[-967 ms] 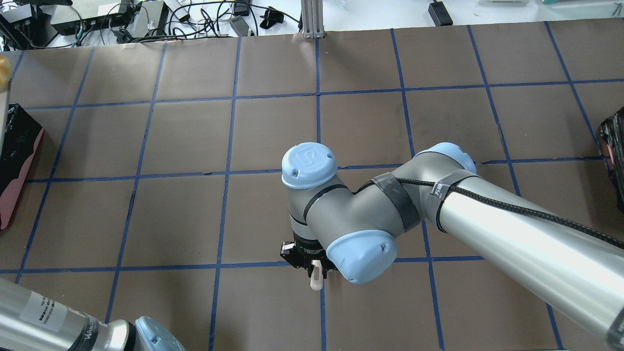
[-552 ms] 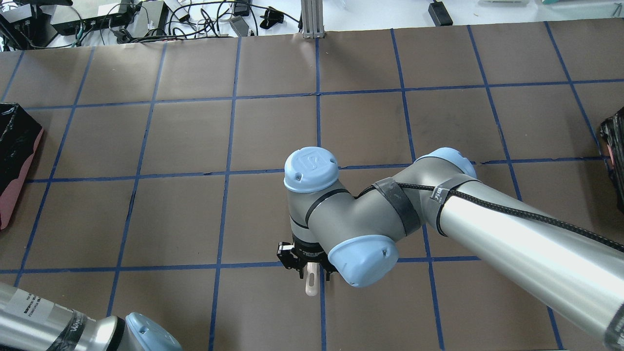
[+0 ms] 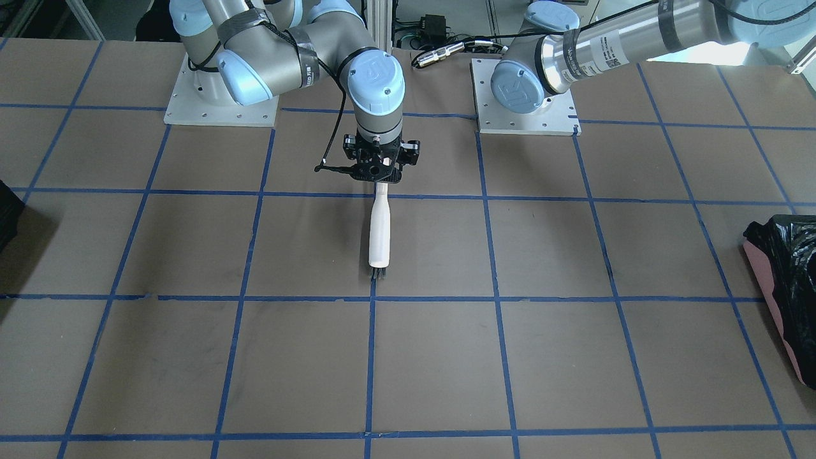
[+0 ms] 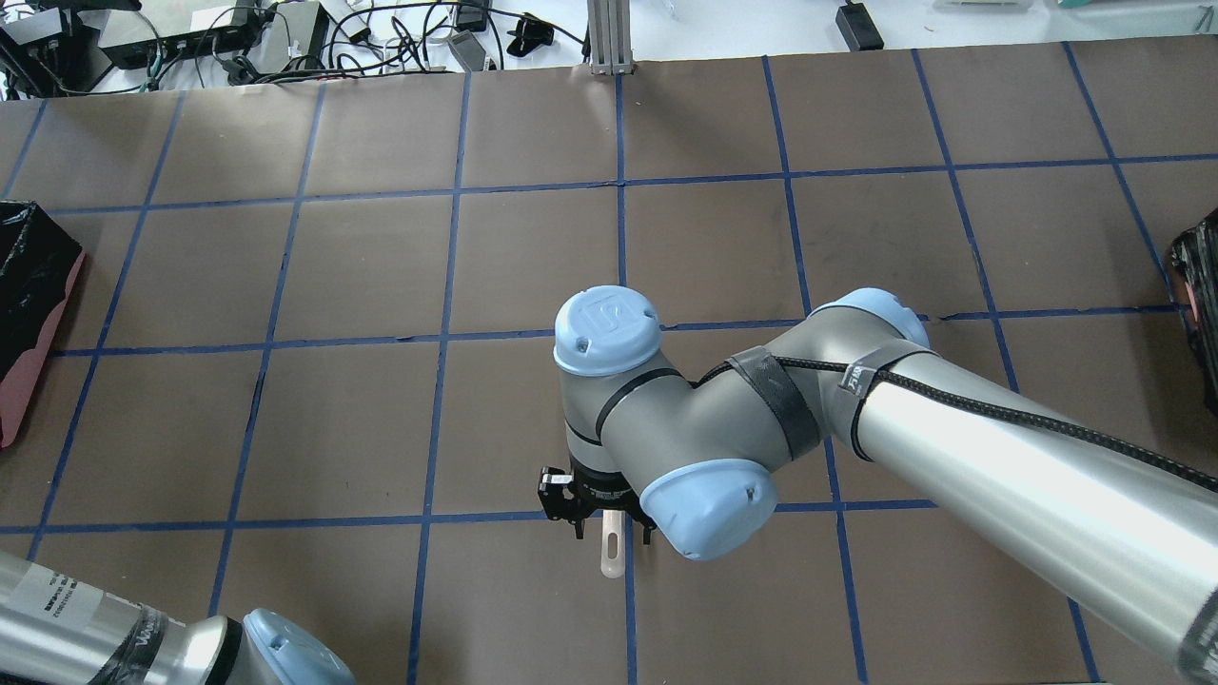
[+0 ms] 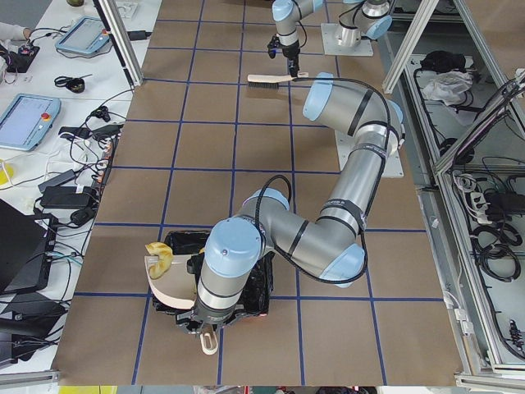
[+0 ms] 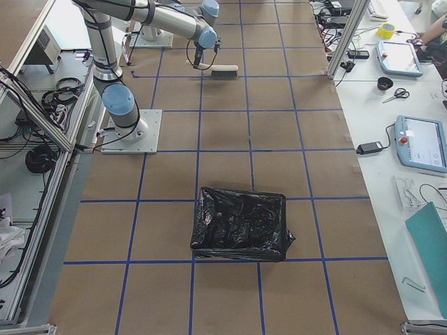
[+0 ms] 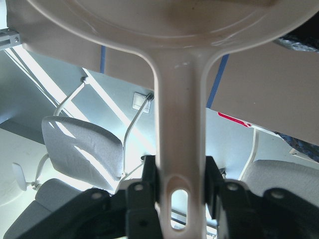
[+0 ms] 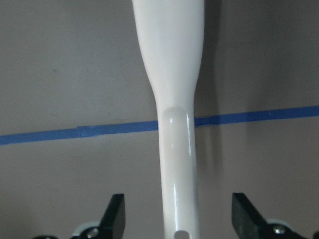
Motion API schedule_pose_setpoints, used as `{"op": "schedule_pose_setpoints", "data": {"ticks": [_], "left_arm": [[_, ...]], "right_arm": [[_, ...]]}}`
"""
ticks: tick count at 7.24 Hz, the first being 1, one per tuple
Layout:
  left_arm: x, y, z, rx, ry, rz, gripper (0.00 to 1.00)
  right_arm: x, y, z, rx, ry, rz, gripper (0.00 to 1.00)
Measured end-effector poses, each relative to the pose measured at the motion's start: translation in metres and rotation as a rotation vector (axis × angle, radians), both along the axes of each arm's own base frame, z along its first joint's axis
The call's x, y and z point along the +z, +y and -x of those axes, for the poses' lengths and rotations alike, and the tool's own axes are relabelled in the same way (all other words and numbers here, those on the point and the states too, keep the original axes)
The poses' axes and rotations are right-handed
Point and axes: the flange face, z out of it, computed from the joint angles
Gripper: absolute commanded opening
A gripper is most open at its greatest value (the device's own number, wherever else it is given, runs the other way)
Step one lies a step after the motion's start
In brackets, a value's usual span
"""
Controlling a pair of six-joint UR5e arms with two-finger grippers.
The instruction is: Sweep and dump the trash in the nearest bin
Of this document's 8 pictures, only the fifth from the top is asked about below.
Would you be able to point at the black power brick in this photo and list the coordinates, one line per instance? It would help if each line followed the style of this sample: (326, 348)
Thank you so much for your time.
(69, 197)

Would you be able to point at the white plastic dustpan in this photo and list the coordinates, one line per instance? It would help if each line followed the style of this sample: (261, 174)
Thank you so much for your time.
(176, 288)

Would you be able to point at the black cloth bundle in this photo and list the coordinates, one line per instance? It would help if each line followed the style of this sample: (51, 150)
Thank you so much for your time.
(443, 61)

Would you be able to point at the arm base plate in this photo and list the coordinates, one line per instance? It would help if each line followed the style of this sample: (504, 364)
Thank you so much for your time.
(338, 40)

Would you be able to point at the blue teach pendant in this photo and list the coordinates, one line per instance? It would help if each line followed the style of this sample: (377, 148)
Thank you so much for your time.
(27, 119)
(87, 37)

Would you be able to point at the white hand brush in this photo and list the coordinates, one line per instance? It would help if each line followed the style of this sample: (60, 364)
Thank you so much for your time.
(272, 82)

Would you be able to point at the blue teach pendant lower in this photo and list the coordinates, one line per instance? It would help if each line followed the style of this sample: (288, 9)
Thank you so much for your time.
(27, 119)

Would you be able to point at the pink bin with black bag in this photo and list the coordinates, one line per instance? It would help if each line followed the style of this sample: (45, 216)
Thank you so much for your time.
(223, 281)

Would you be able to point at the aluminium frame post left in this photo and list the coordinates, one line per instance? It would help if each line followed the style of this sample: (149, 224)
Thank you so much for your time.
(110, 16)

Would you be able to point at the black laptop computer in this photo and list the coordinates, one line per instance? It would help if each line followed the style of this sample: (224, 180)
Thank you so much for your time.
(26, 241)

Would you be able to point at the blue teach pendant upper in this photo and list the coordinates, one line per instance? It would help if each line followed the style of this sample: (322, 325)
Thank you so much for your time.
(87, 37)

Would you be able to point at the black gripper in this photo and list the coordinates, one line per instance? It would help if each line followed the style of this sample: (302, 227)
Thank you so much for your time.
(290, 51)
(214, 319)

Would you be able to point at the twisted croissant pastry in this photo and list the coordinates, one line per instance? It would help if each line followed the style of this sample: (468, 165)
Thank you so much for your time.
(165, 257)

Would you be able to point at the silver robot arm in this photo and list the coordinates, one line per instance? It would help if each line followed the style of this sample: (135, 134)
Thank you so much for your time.
(321, 238)
(372, 17)

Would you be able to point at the white crumpled cloth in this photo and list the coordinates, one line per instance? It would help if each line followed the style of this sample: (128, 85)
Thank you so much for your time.
(449, 88)

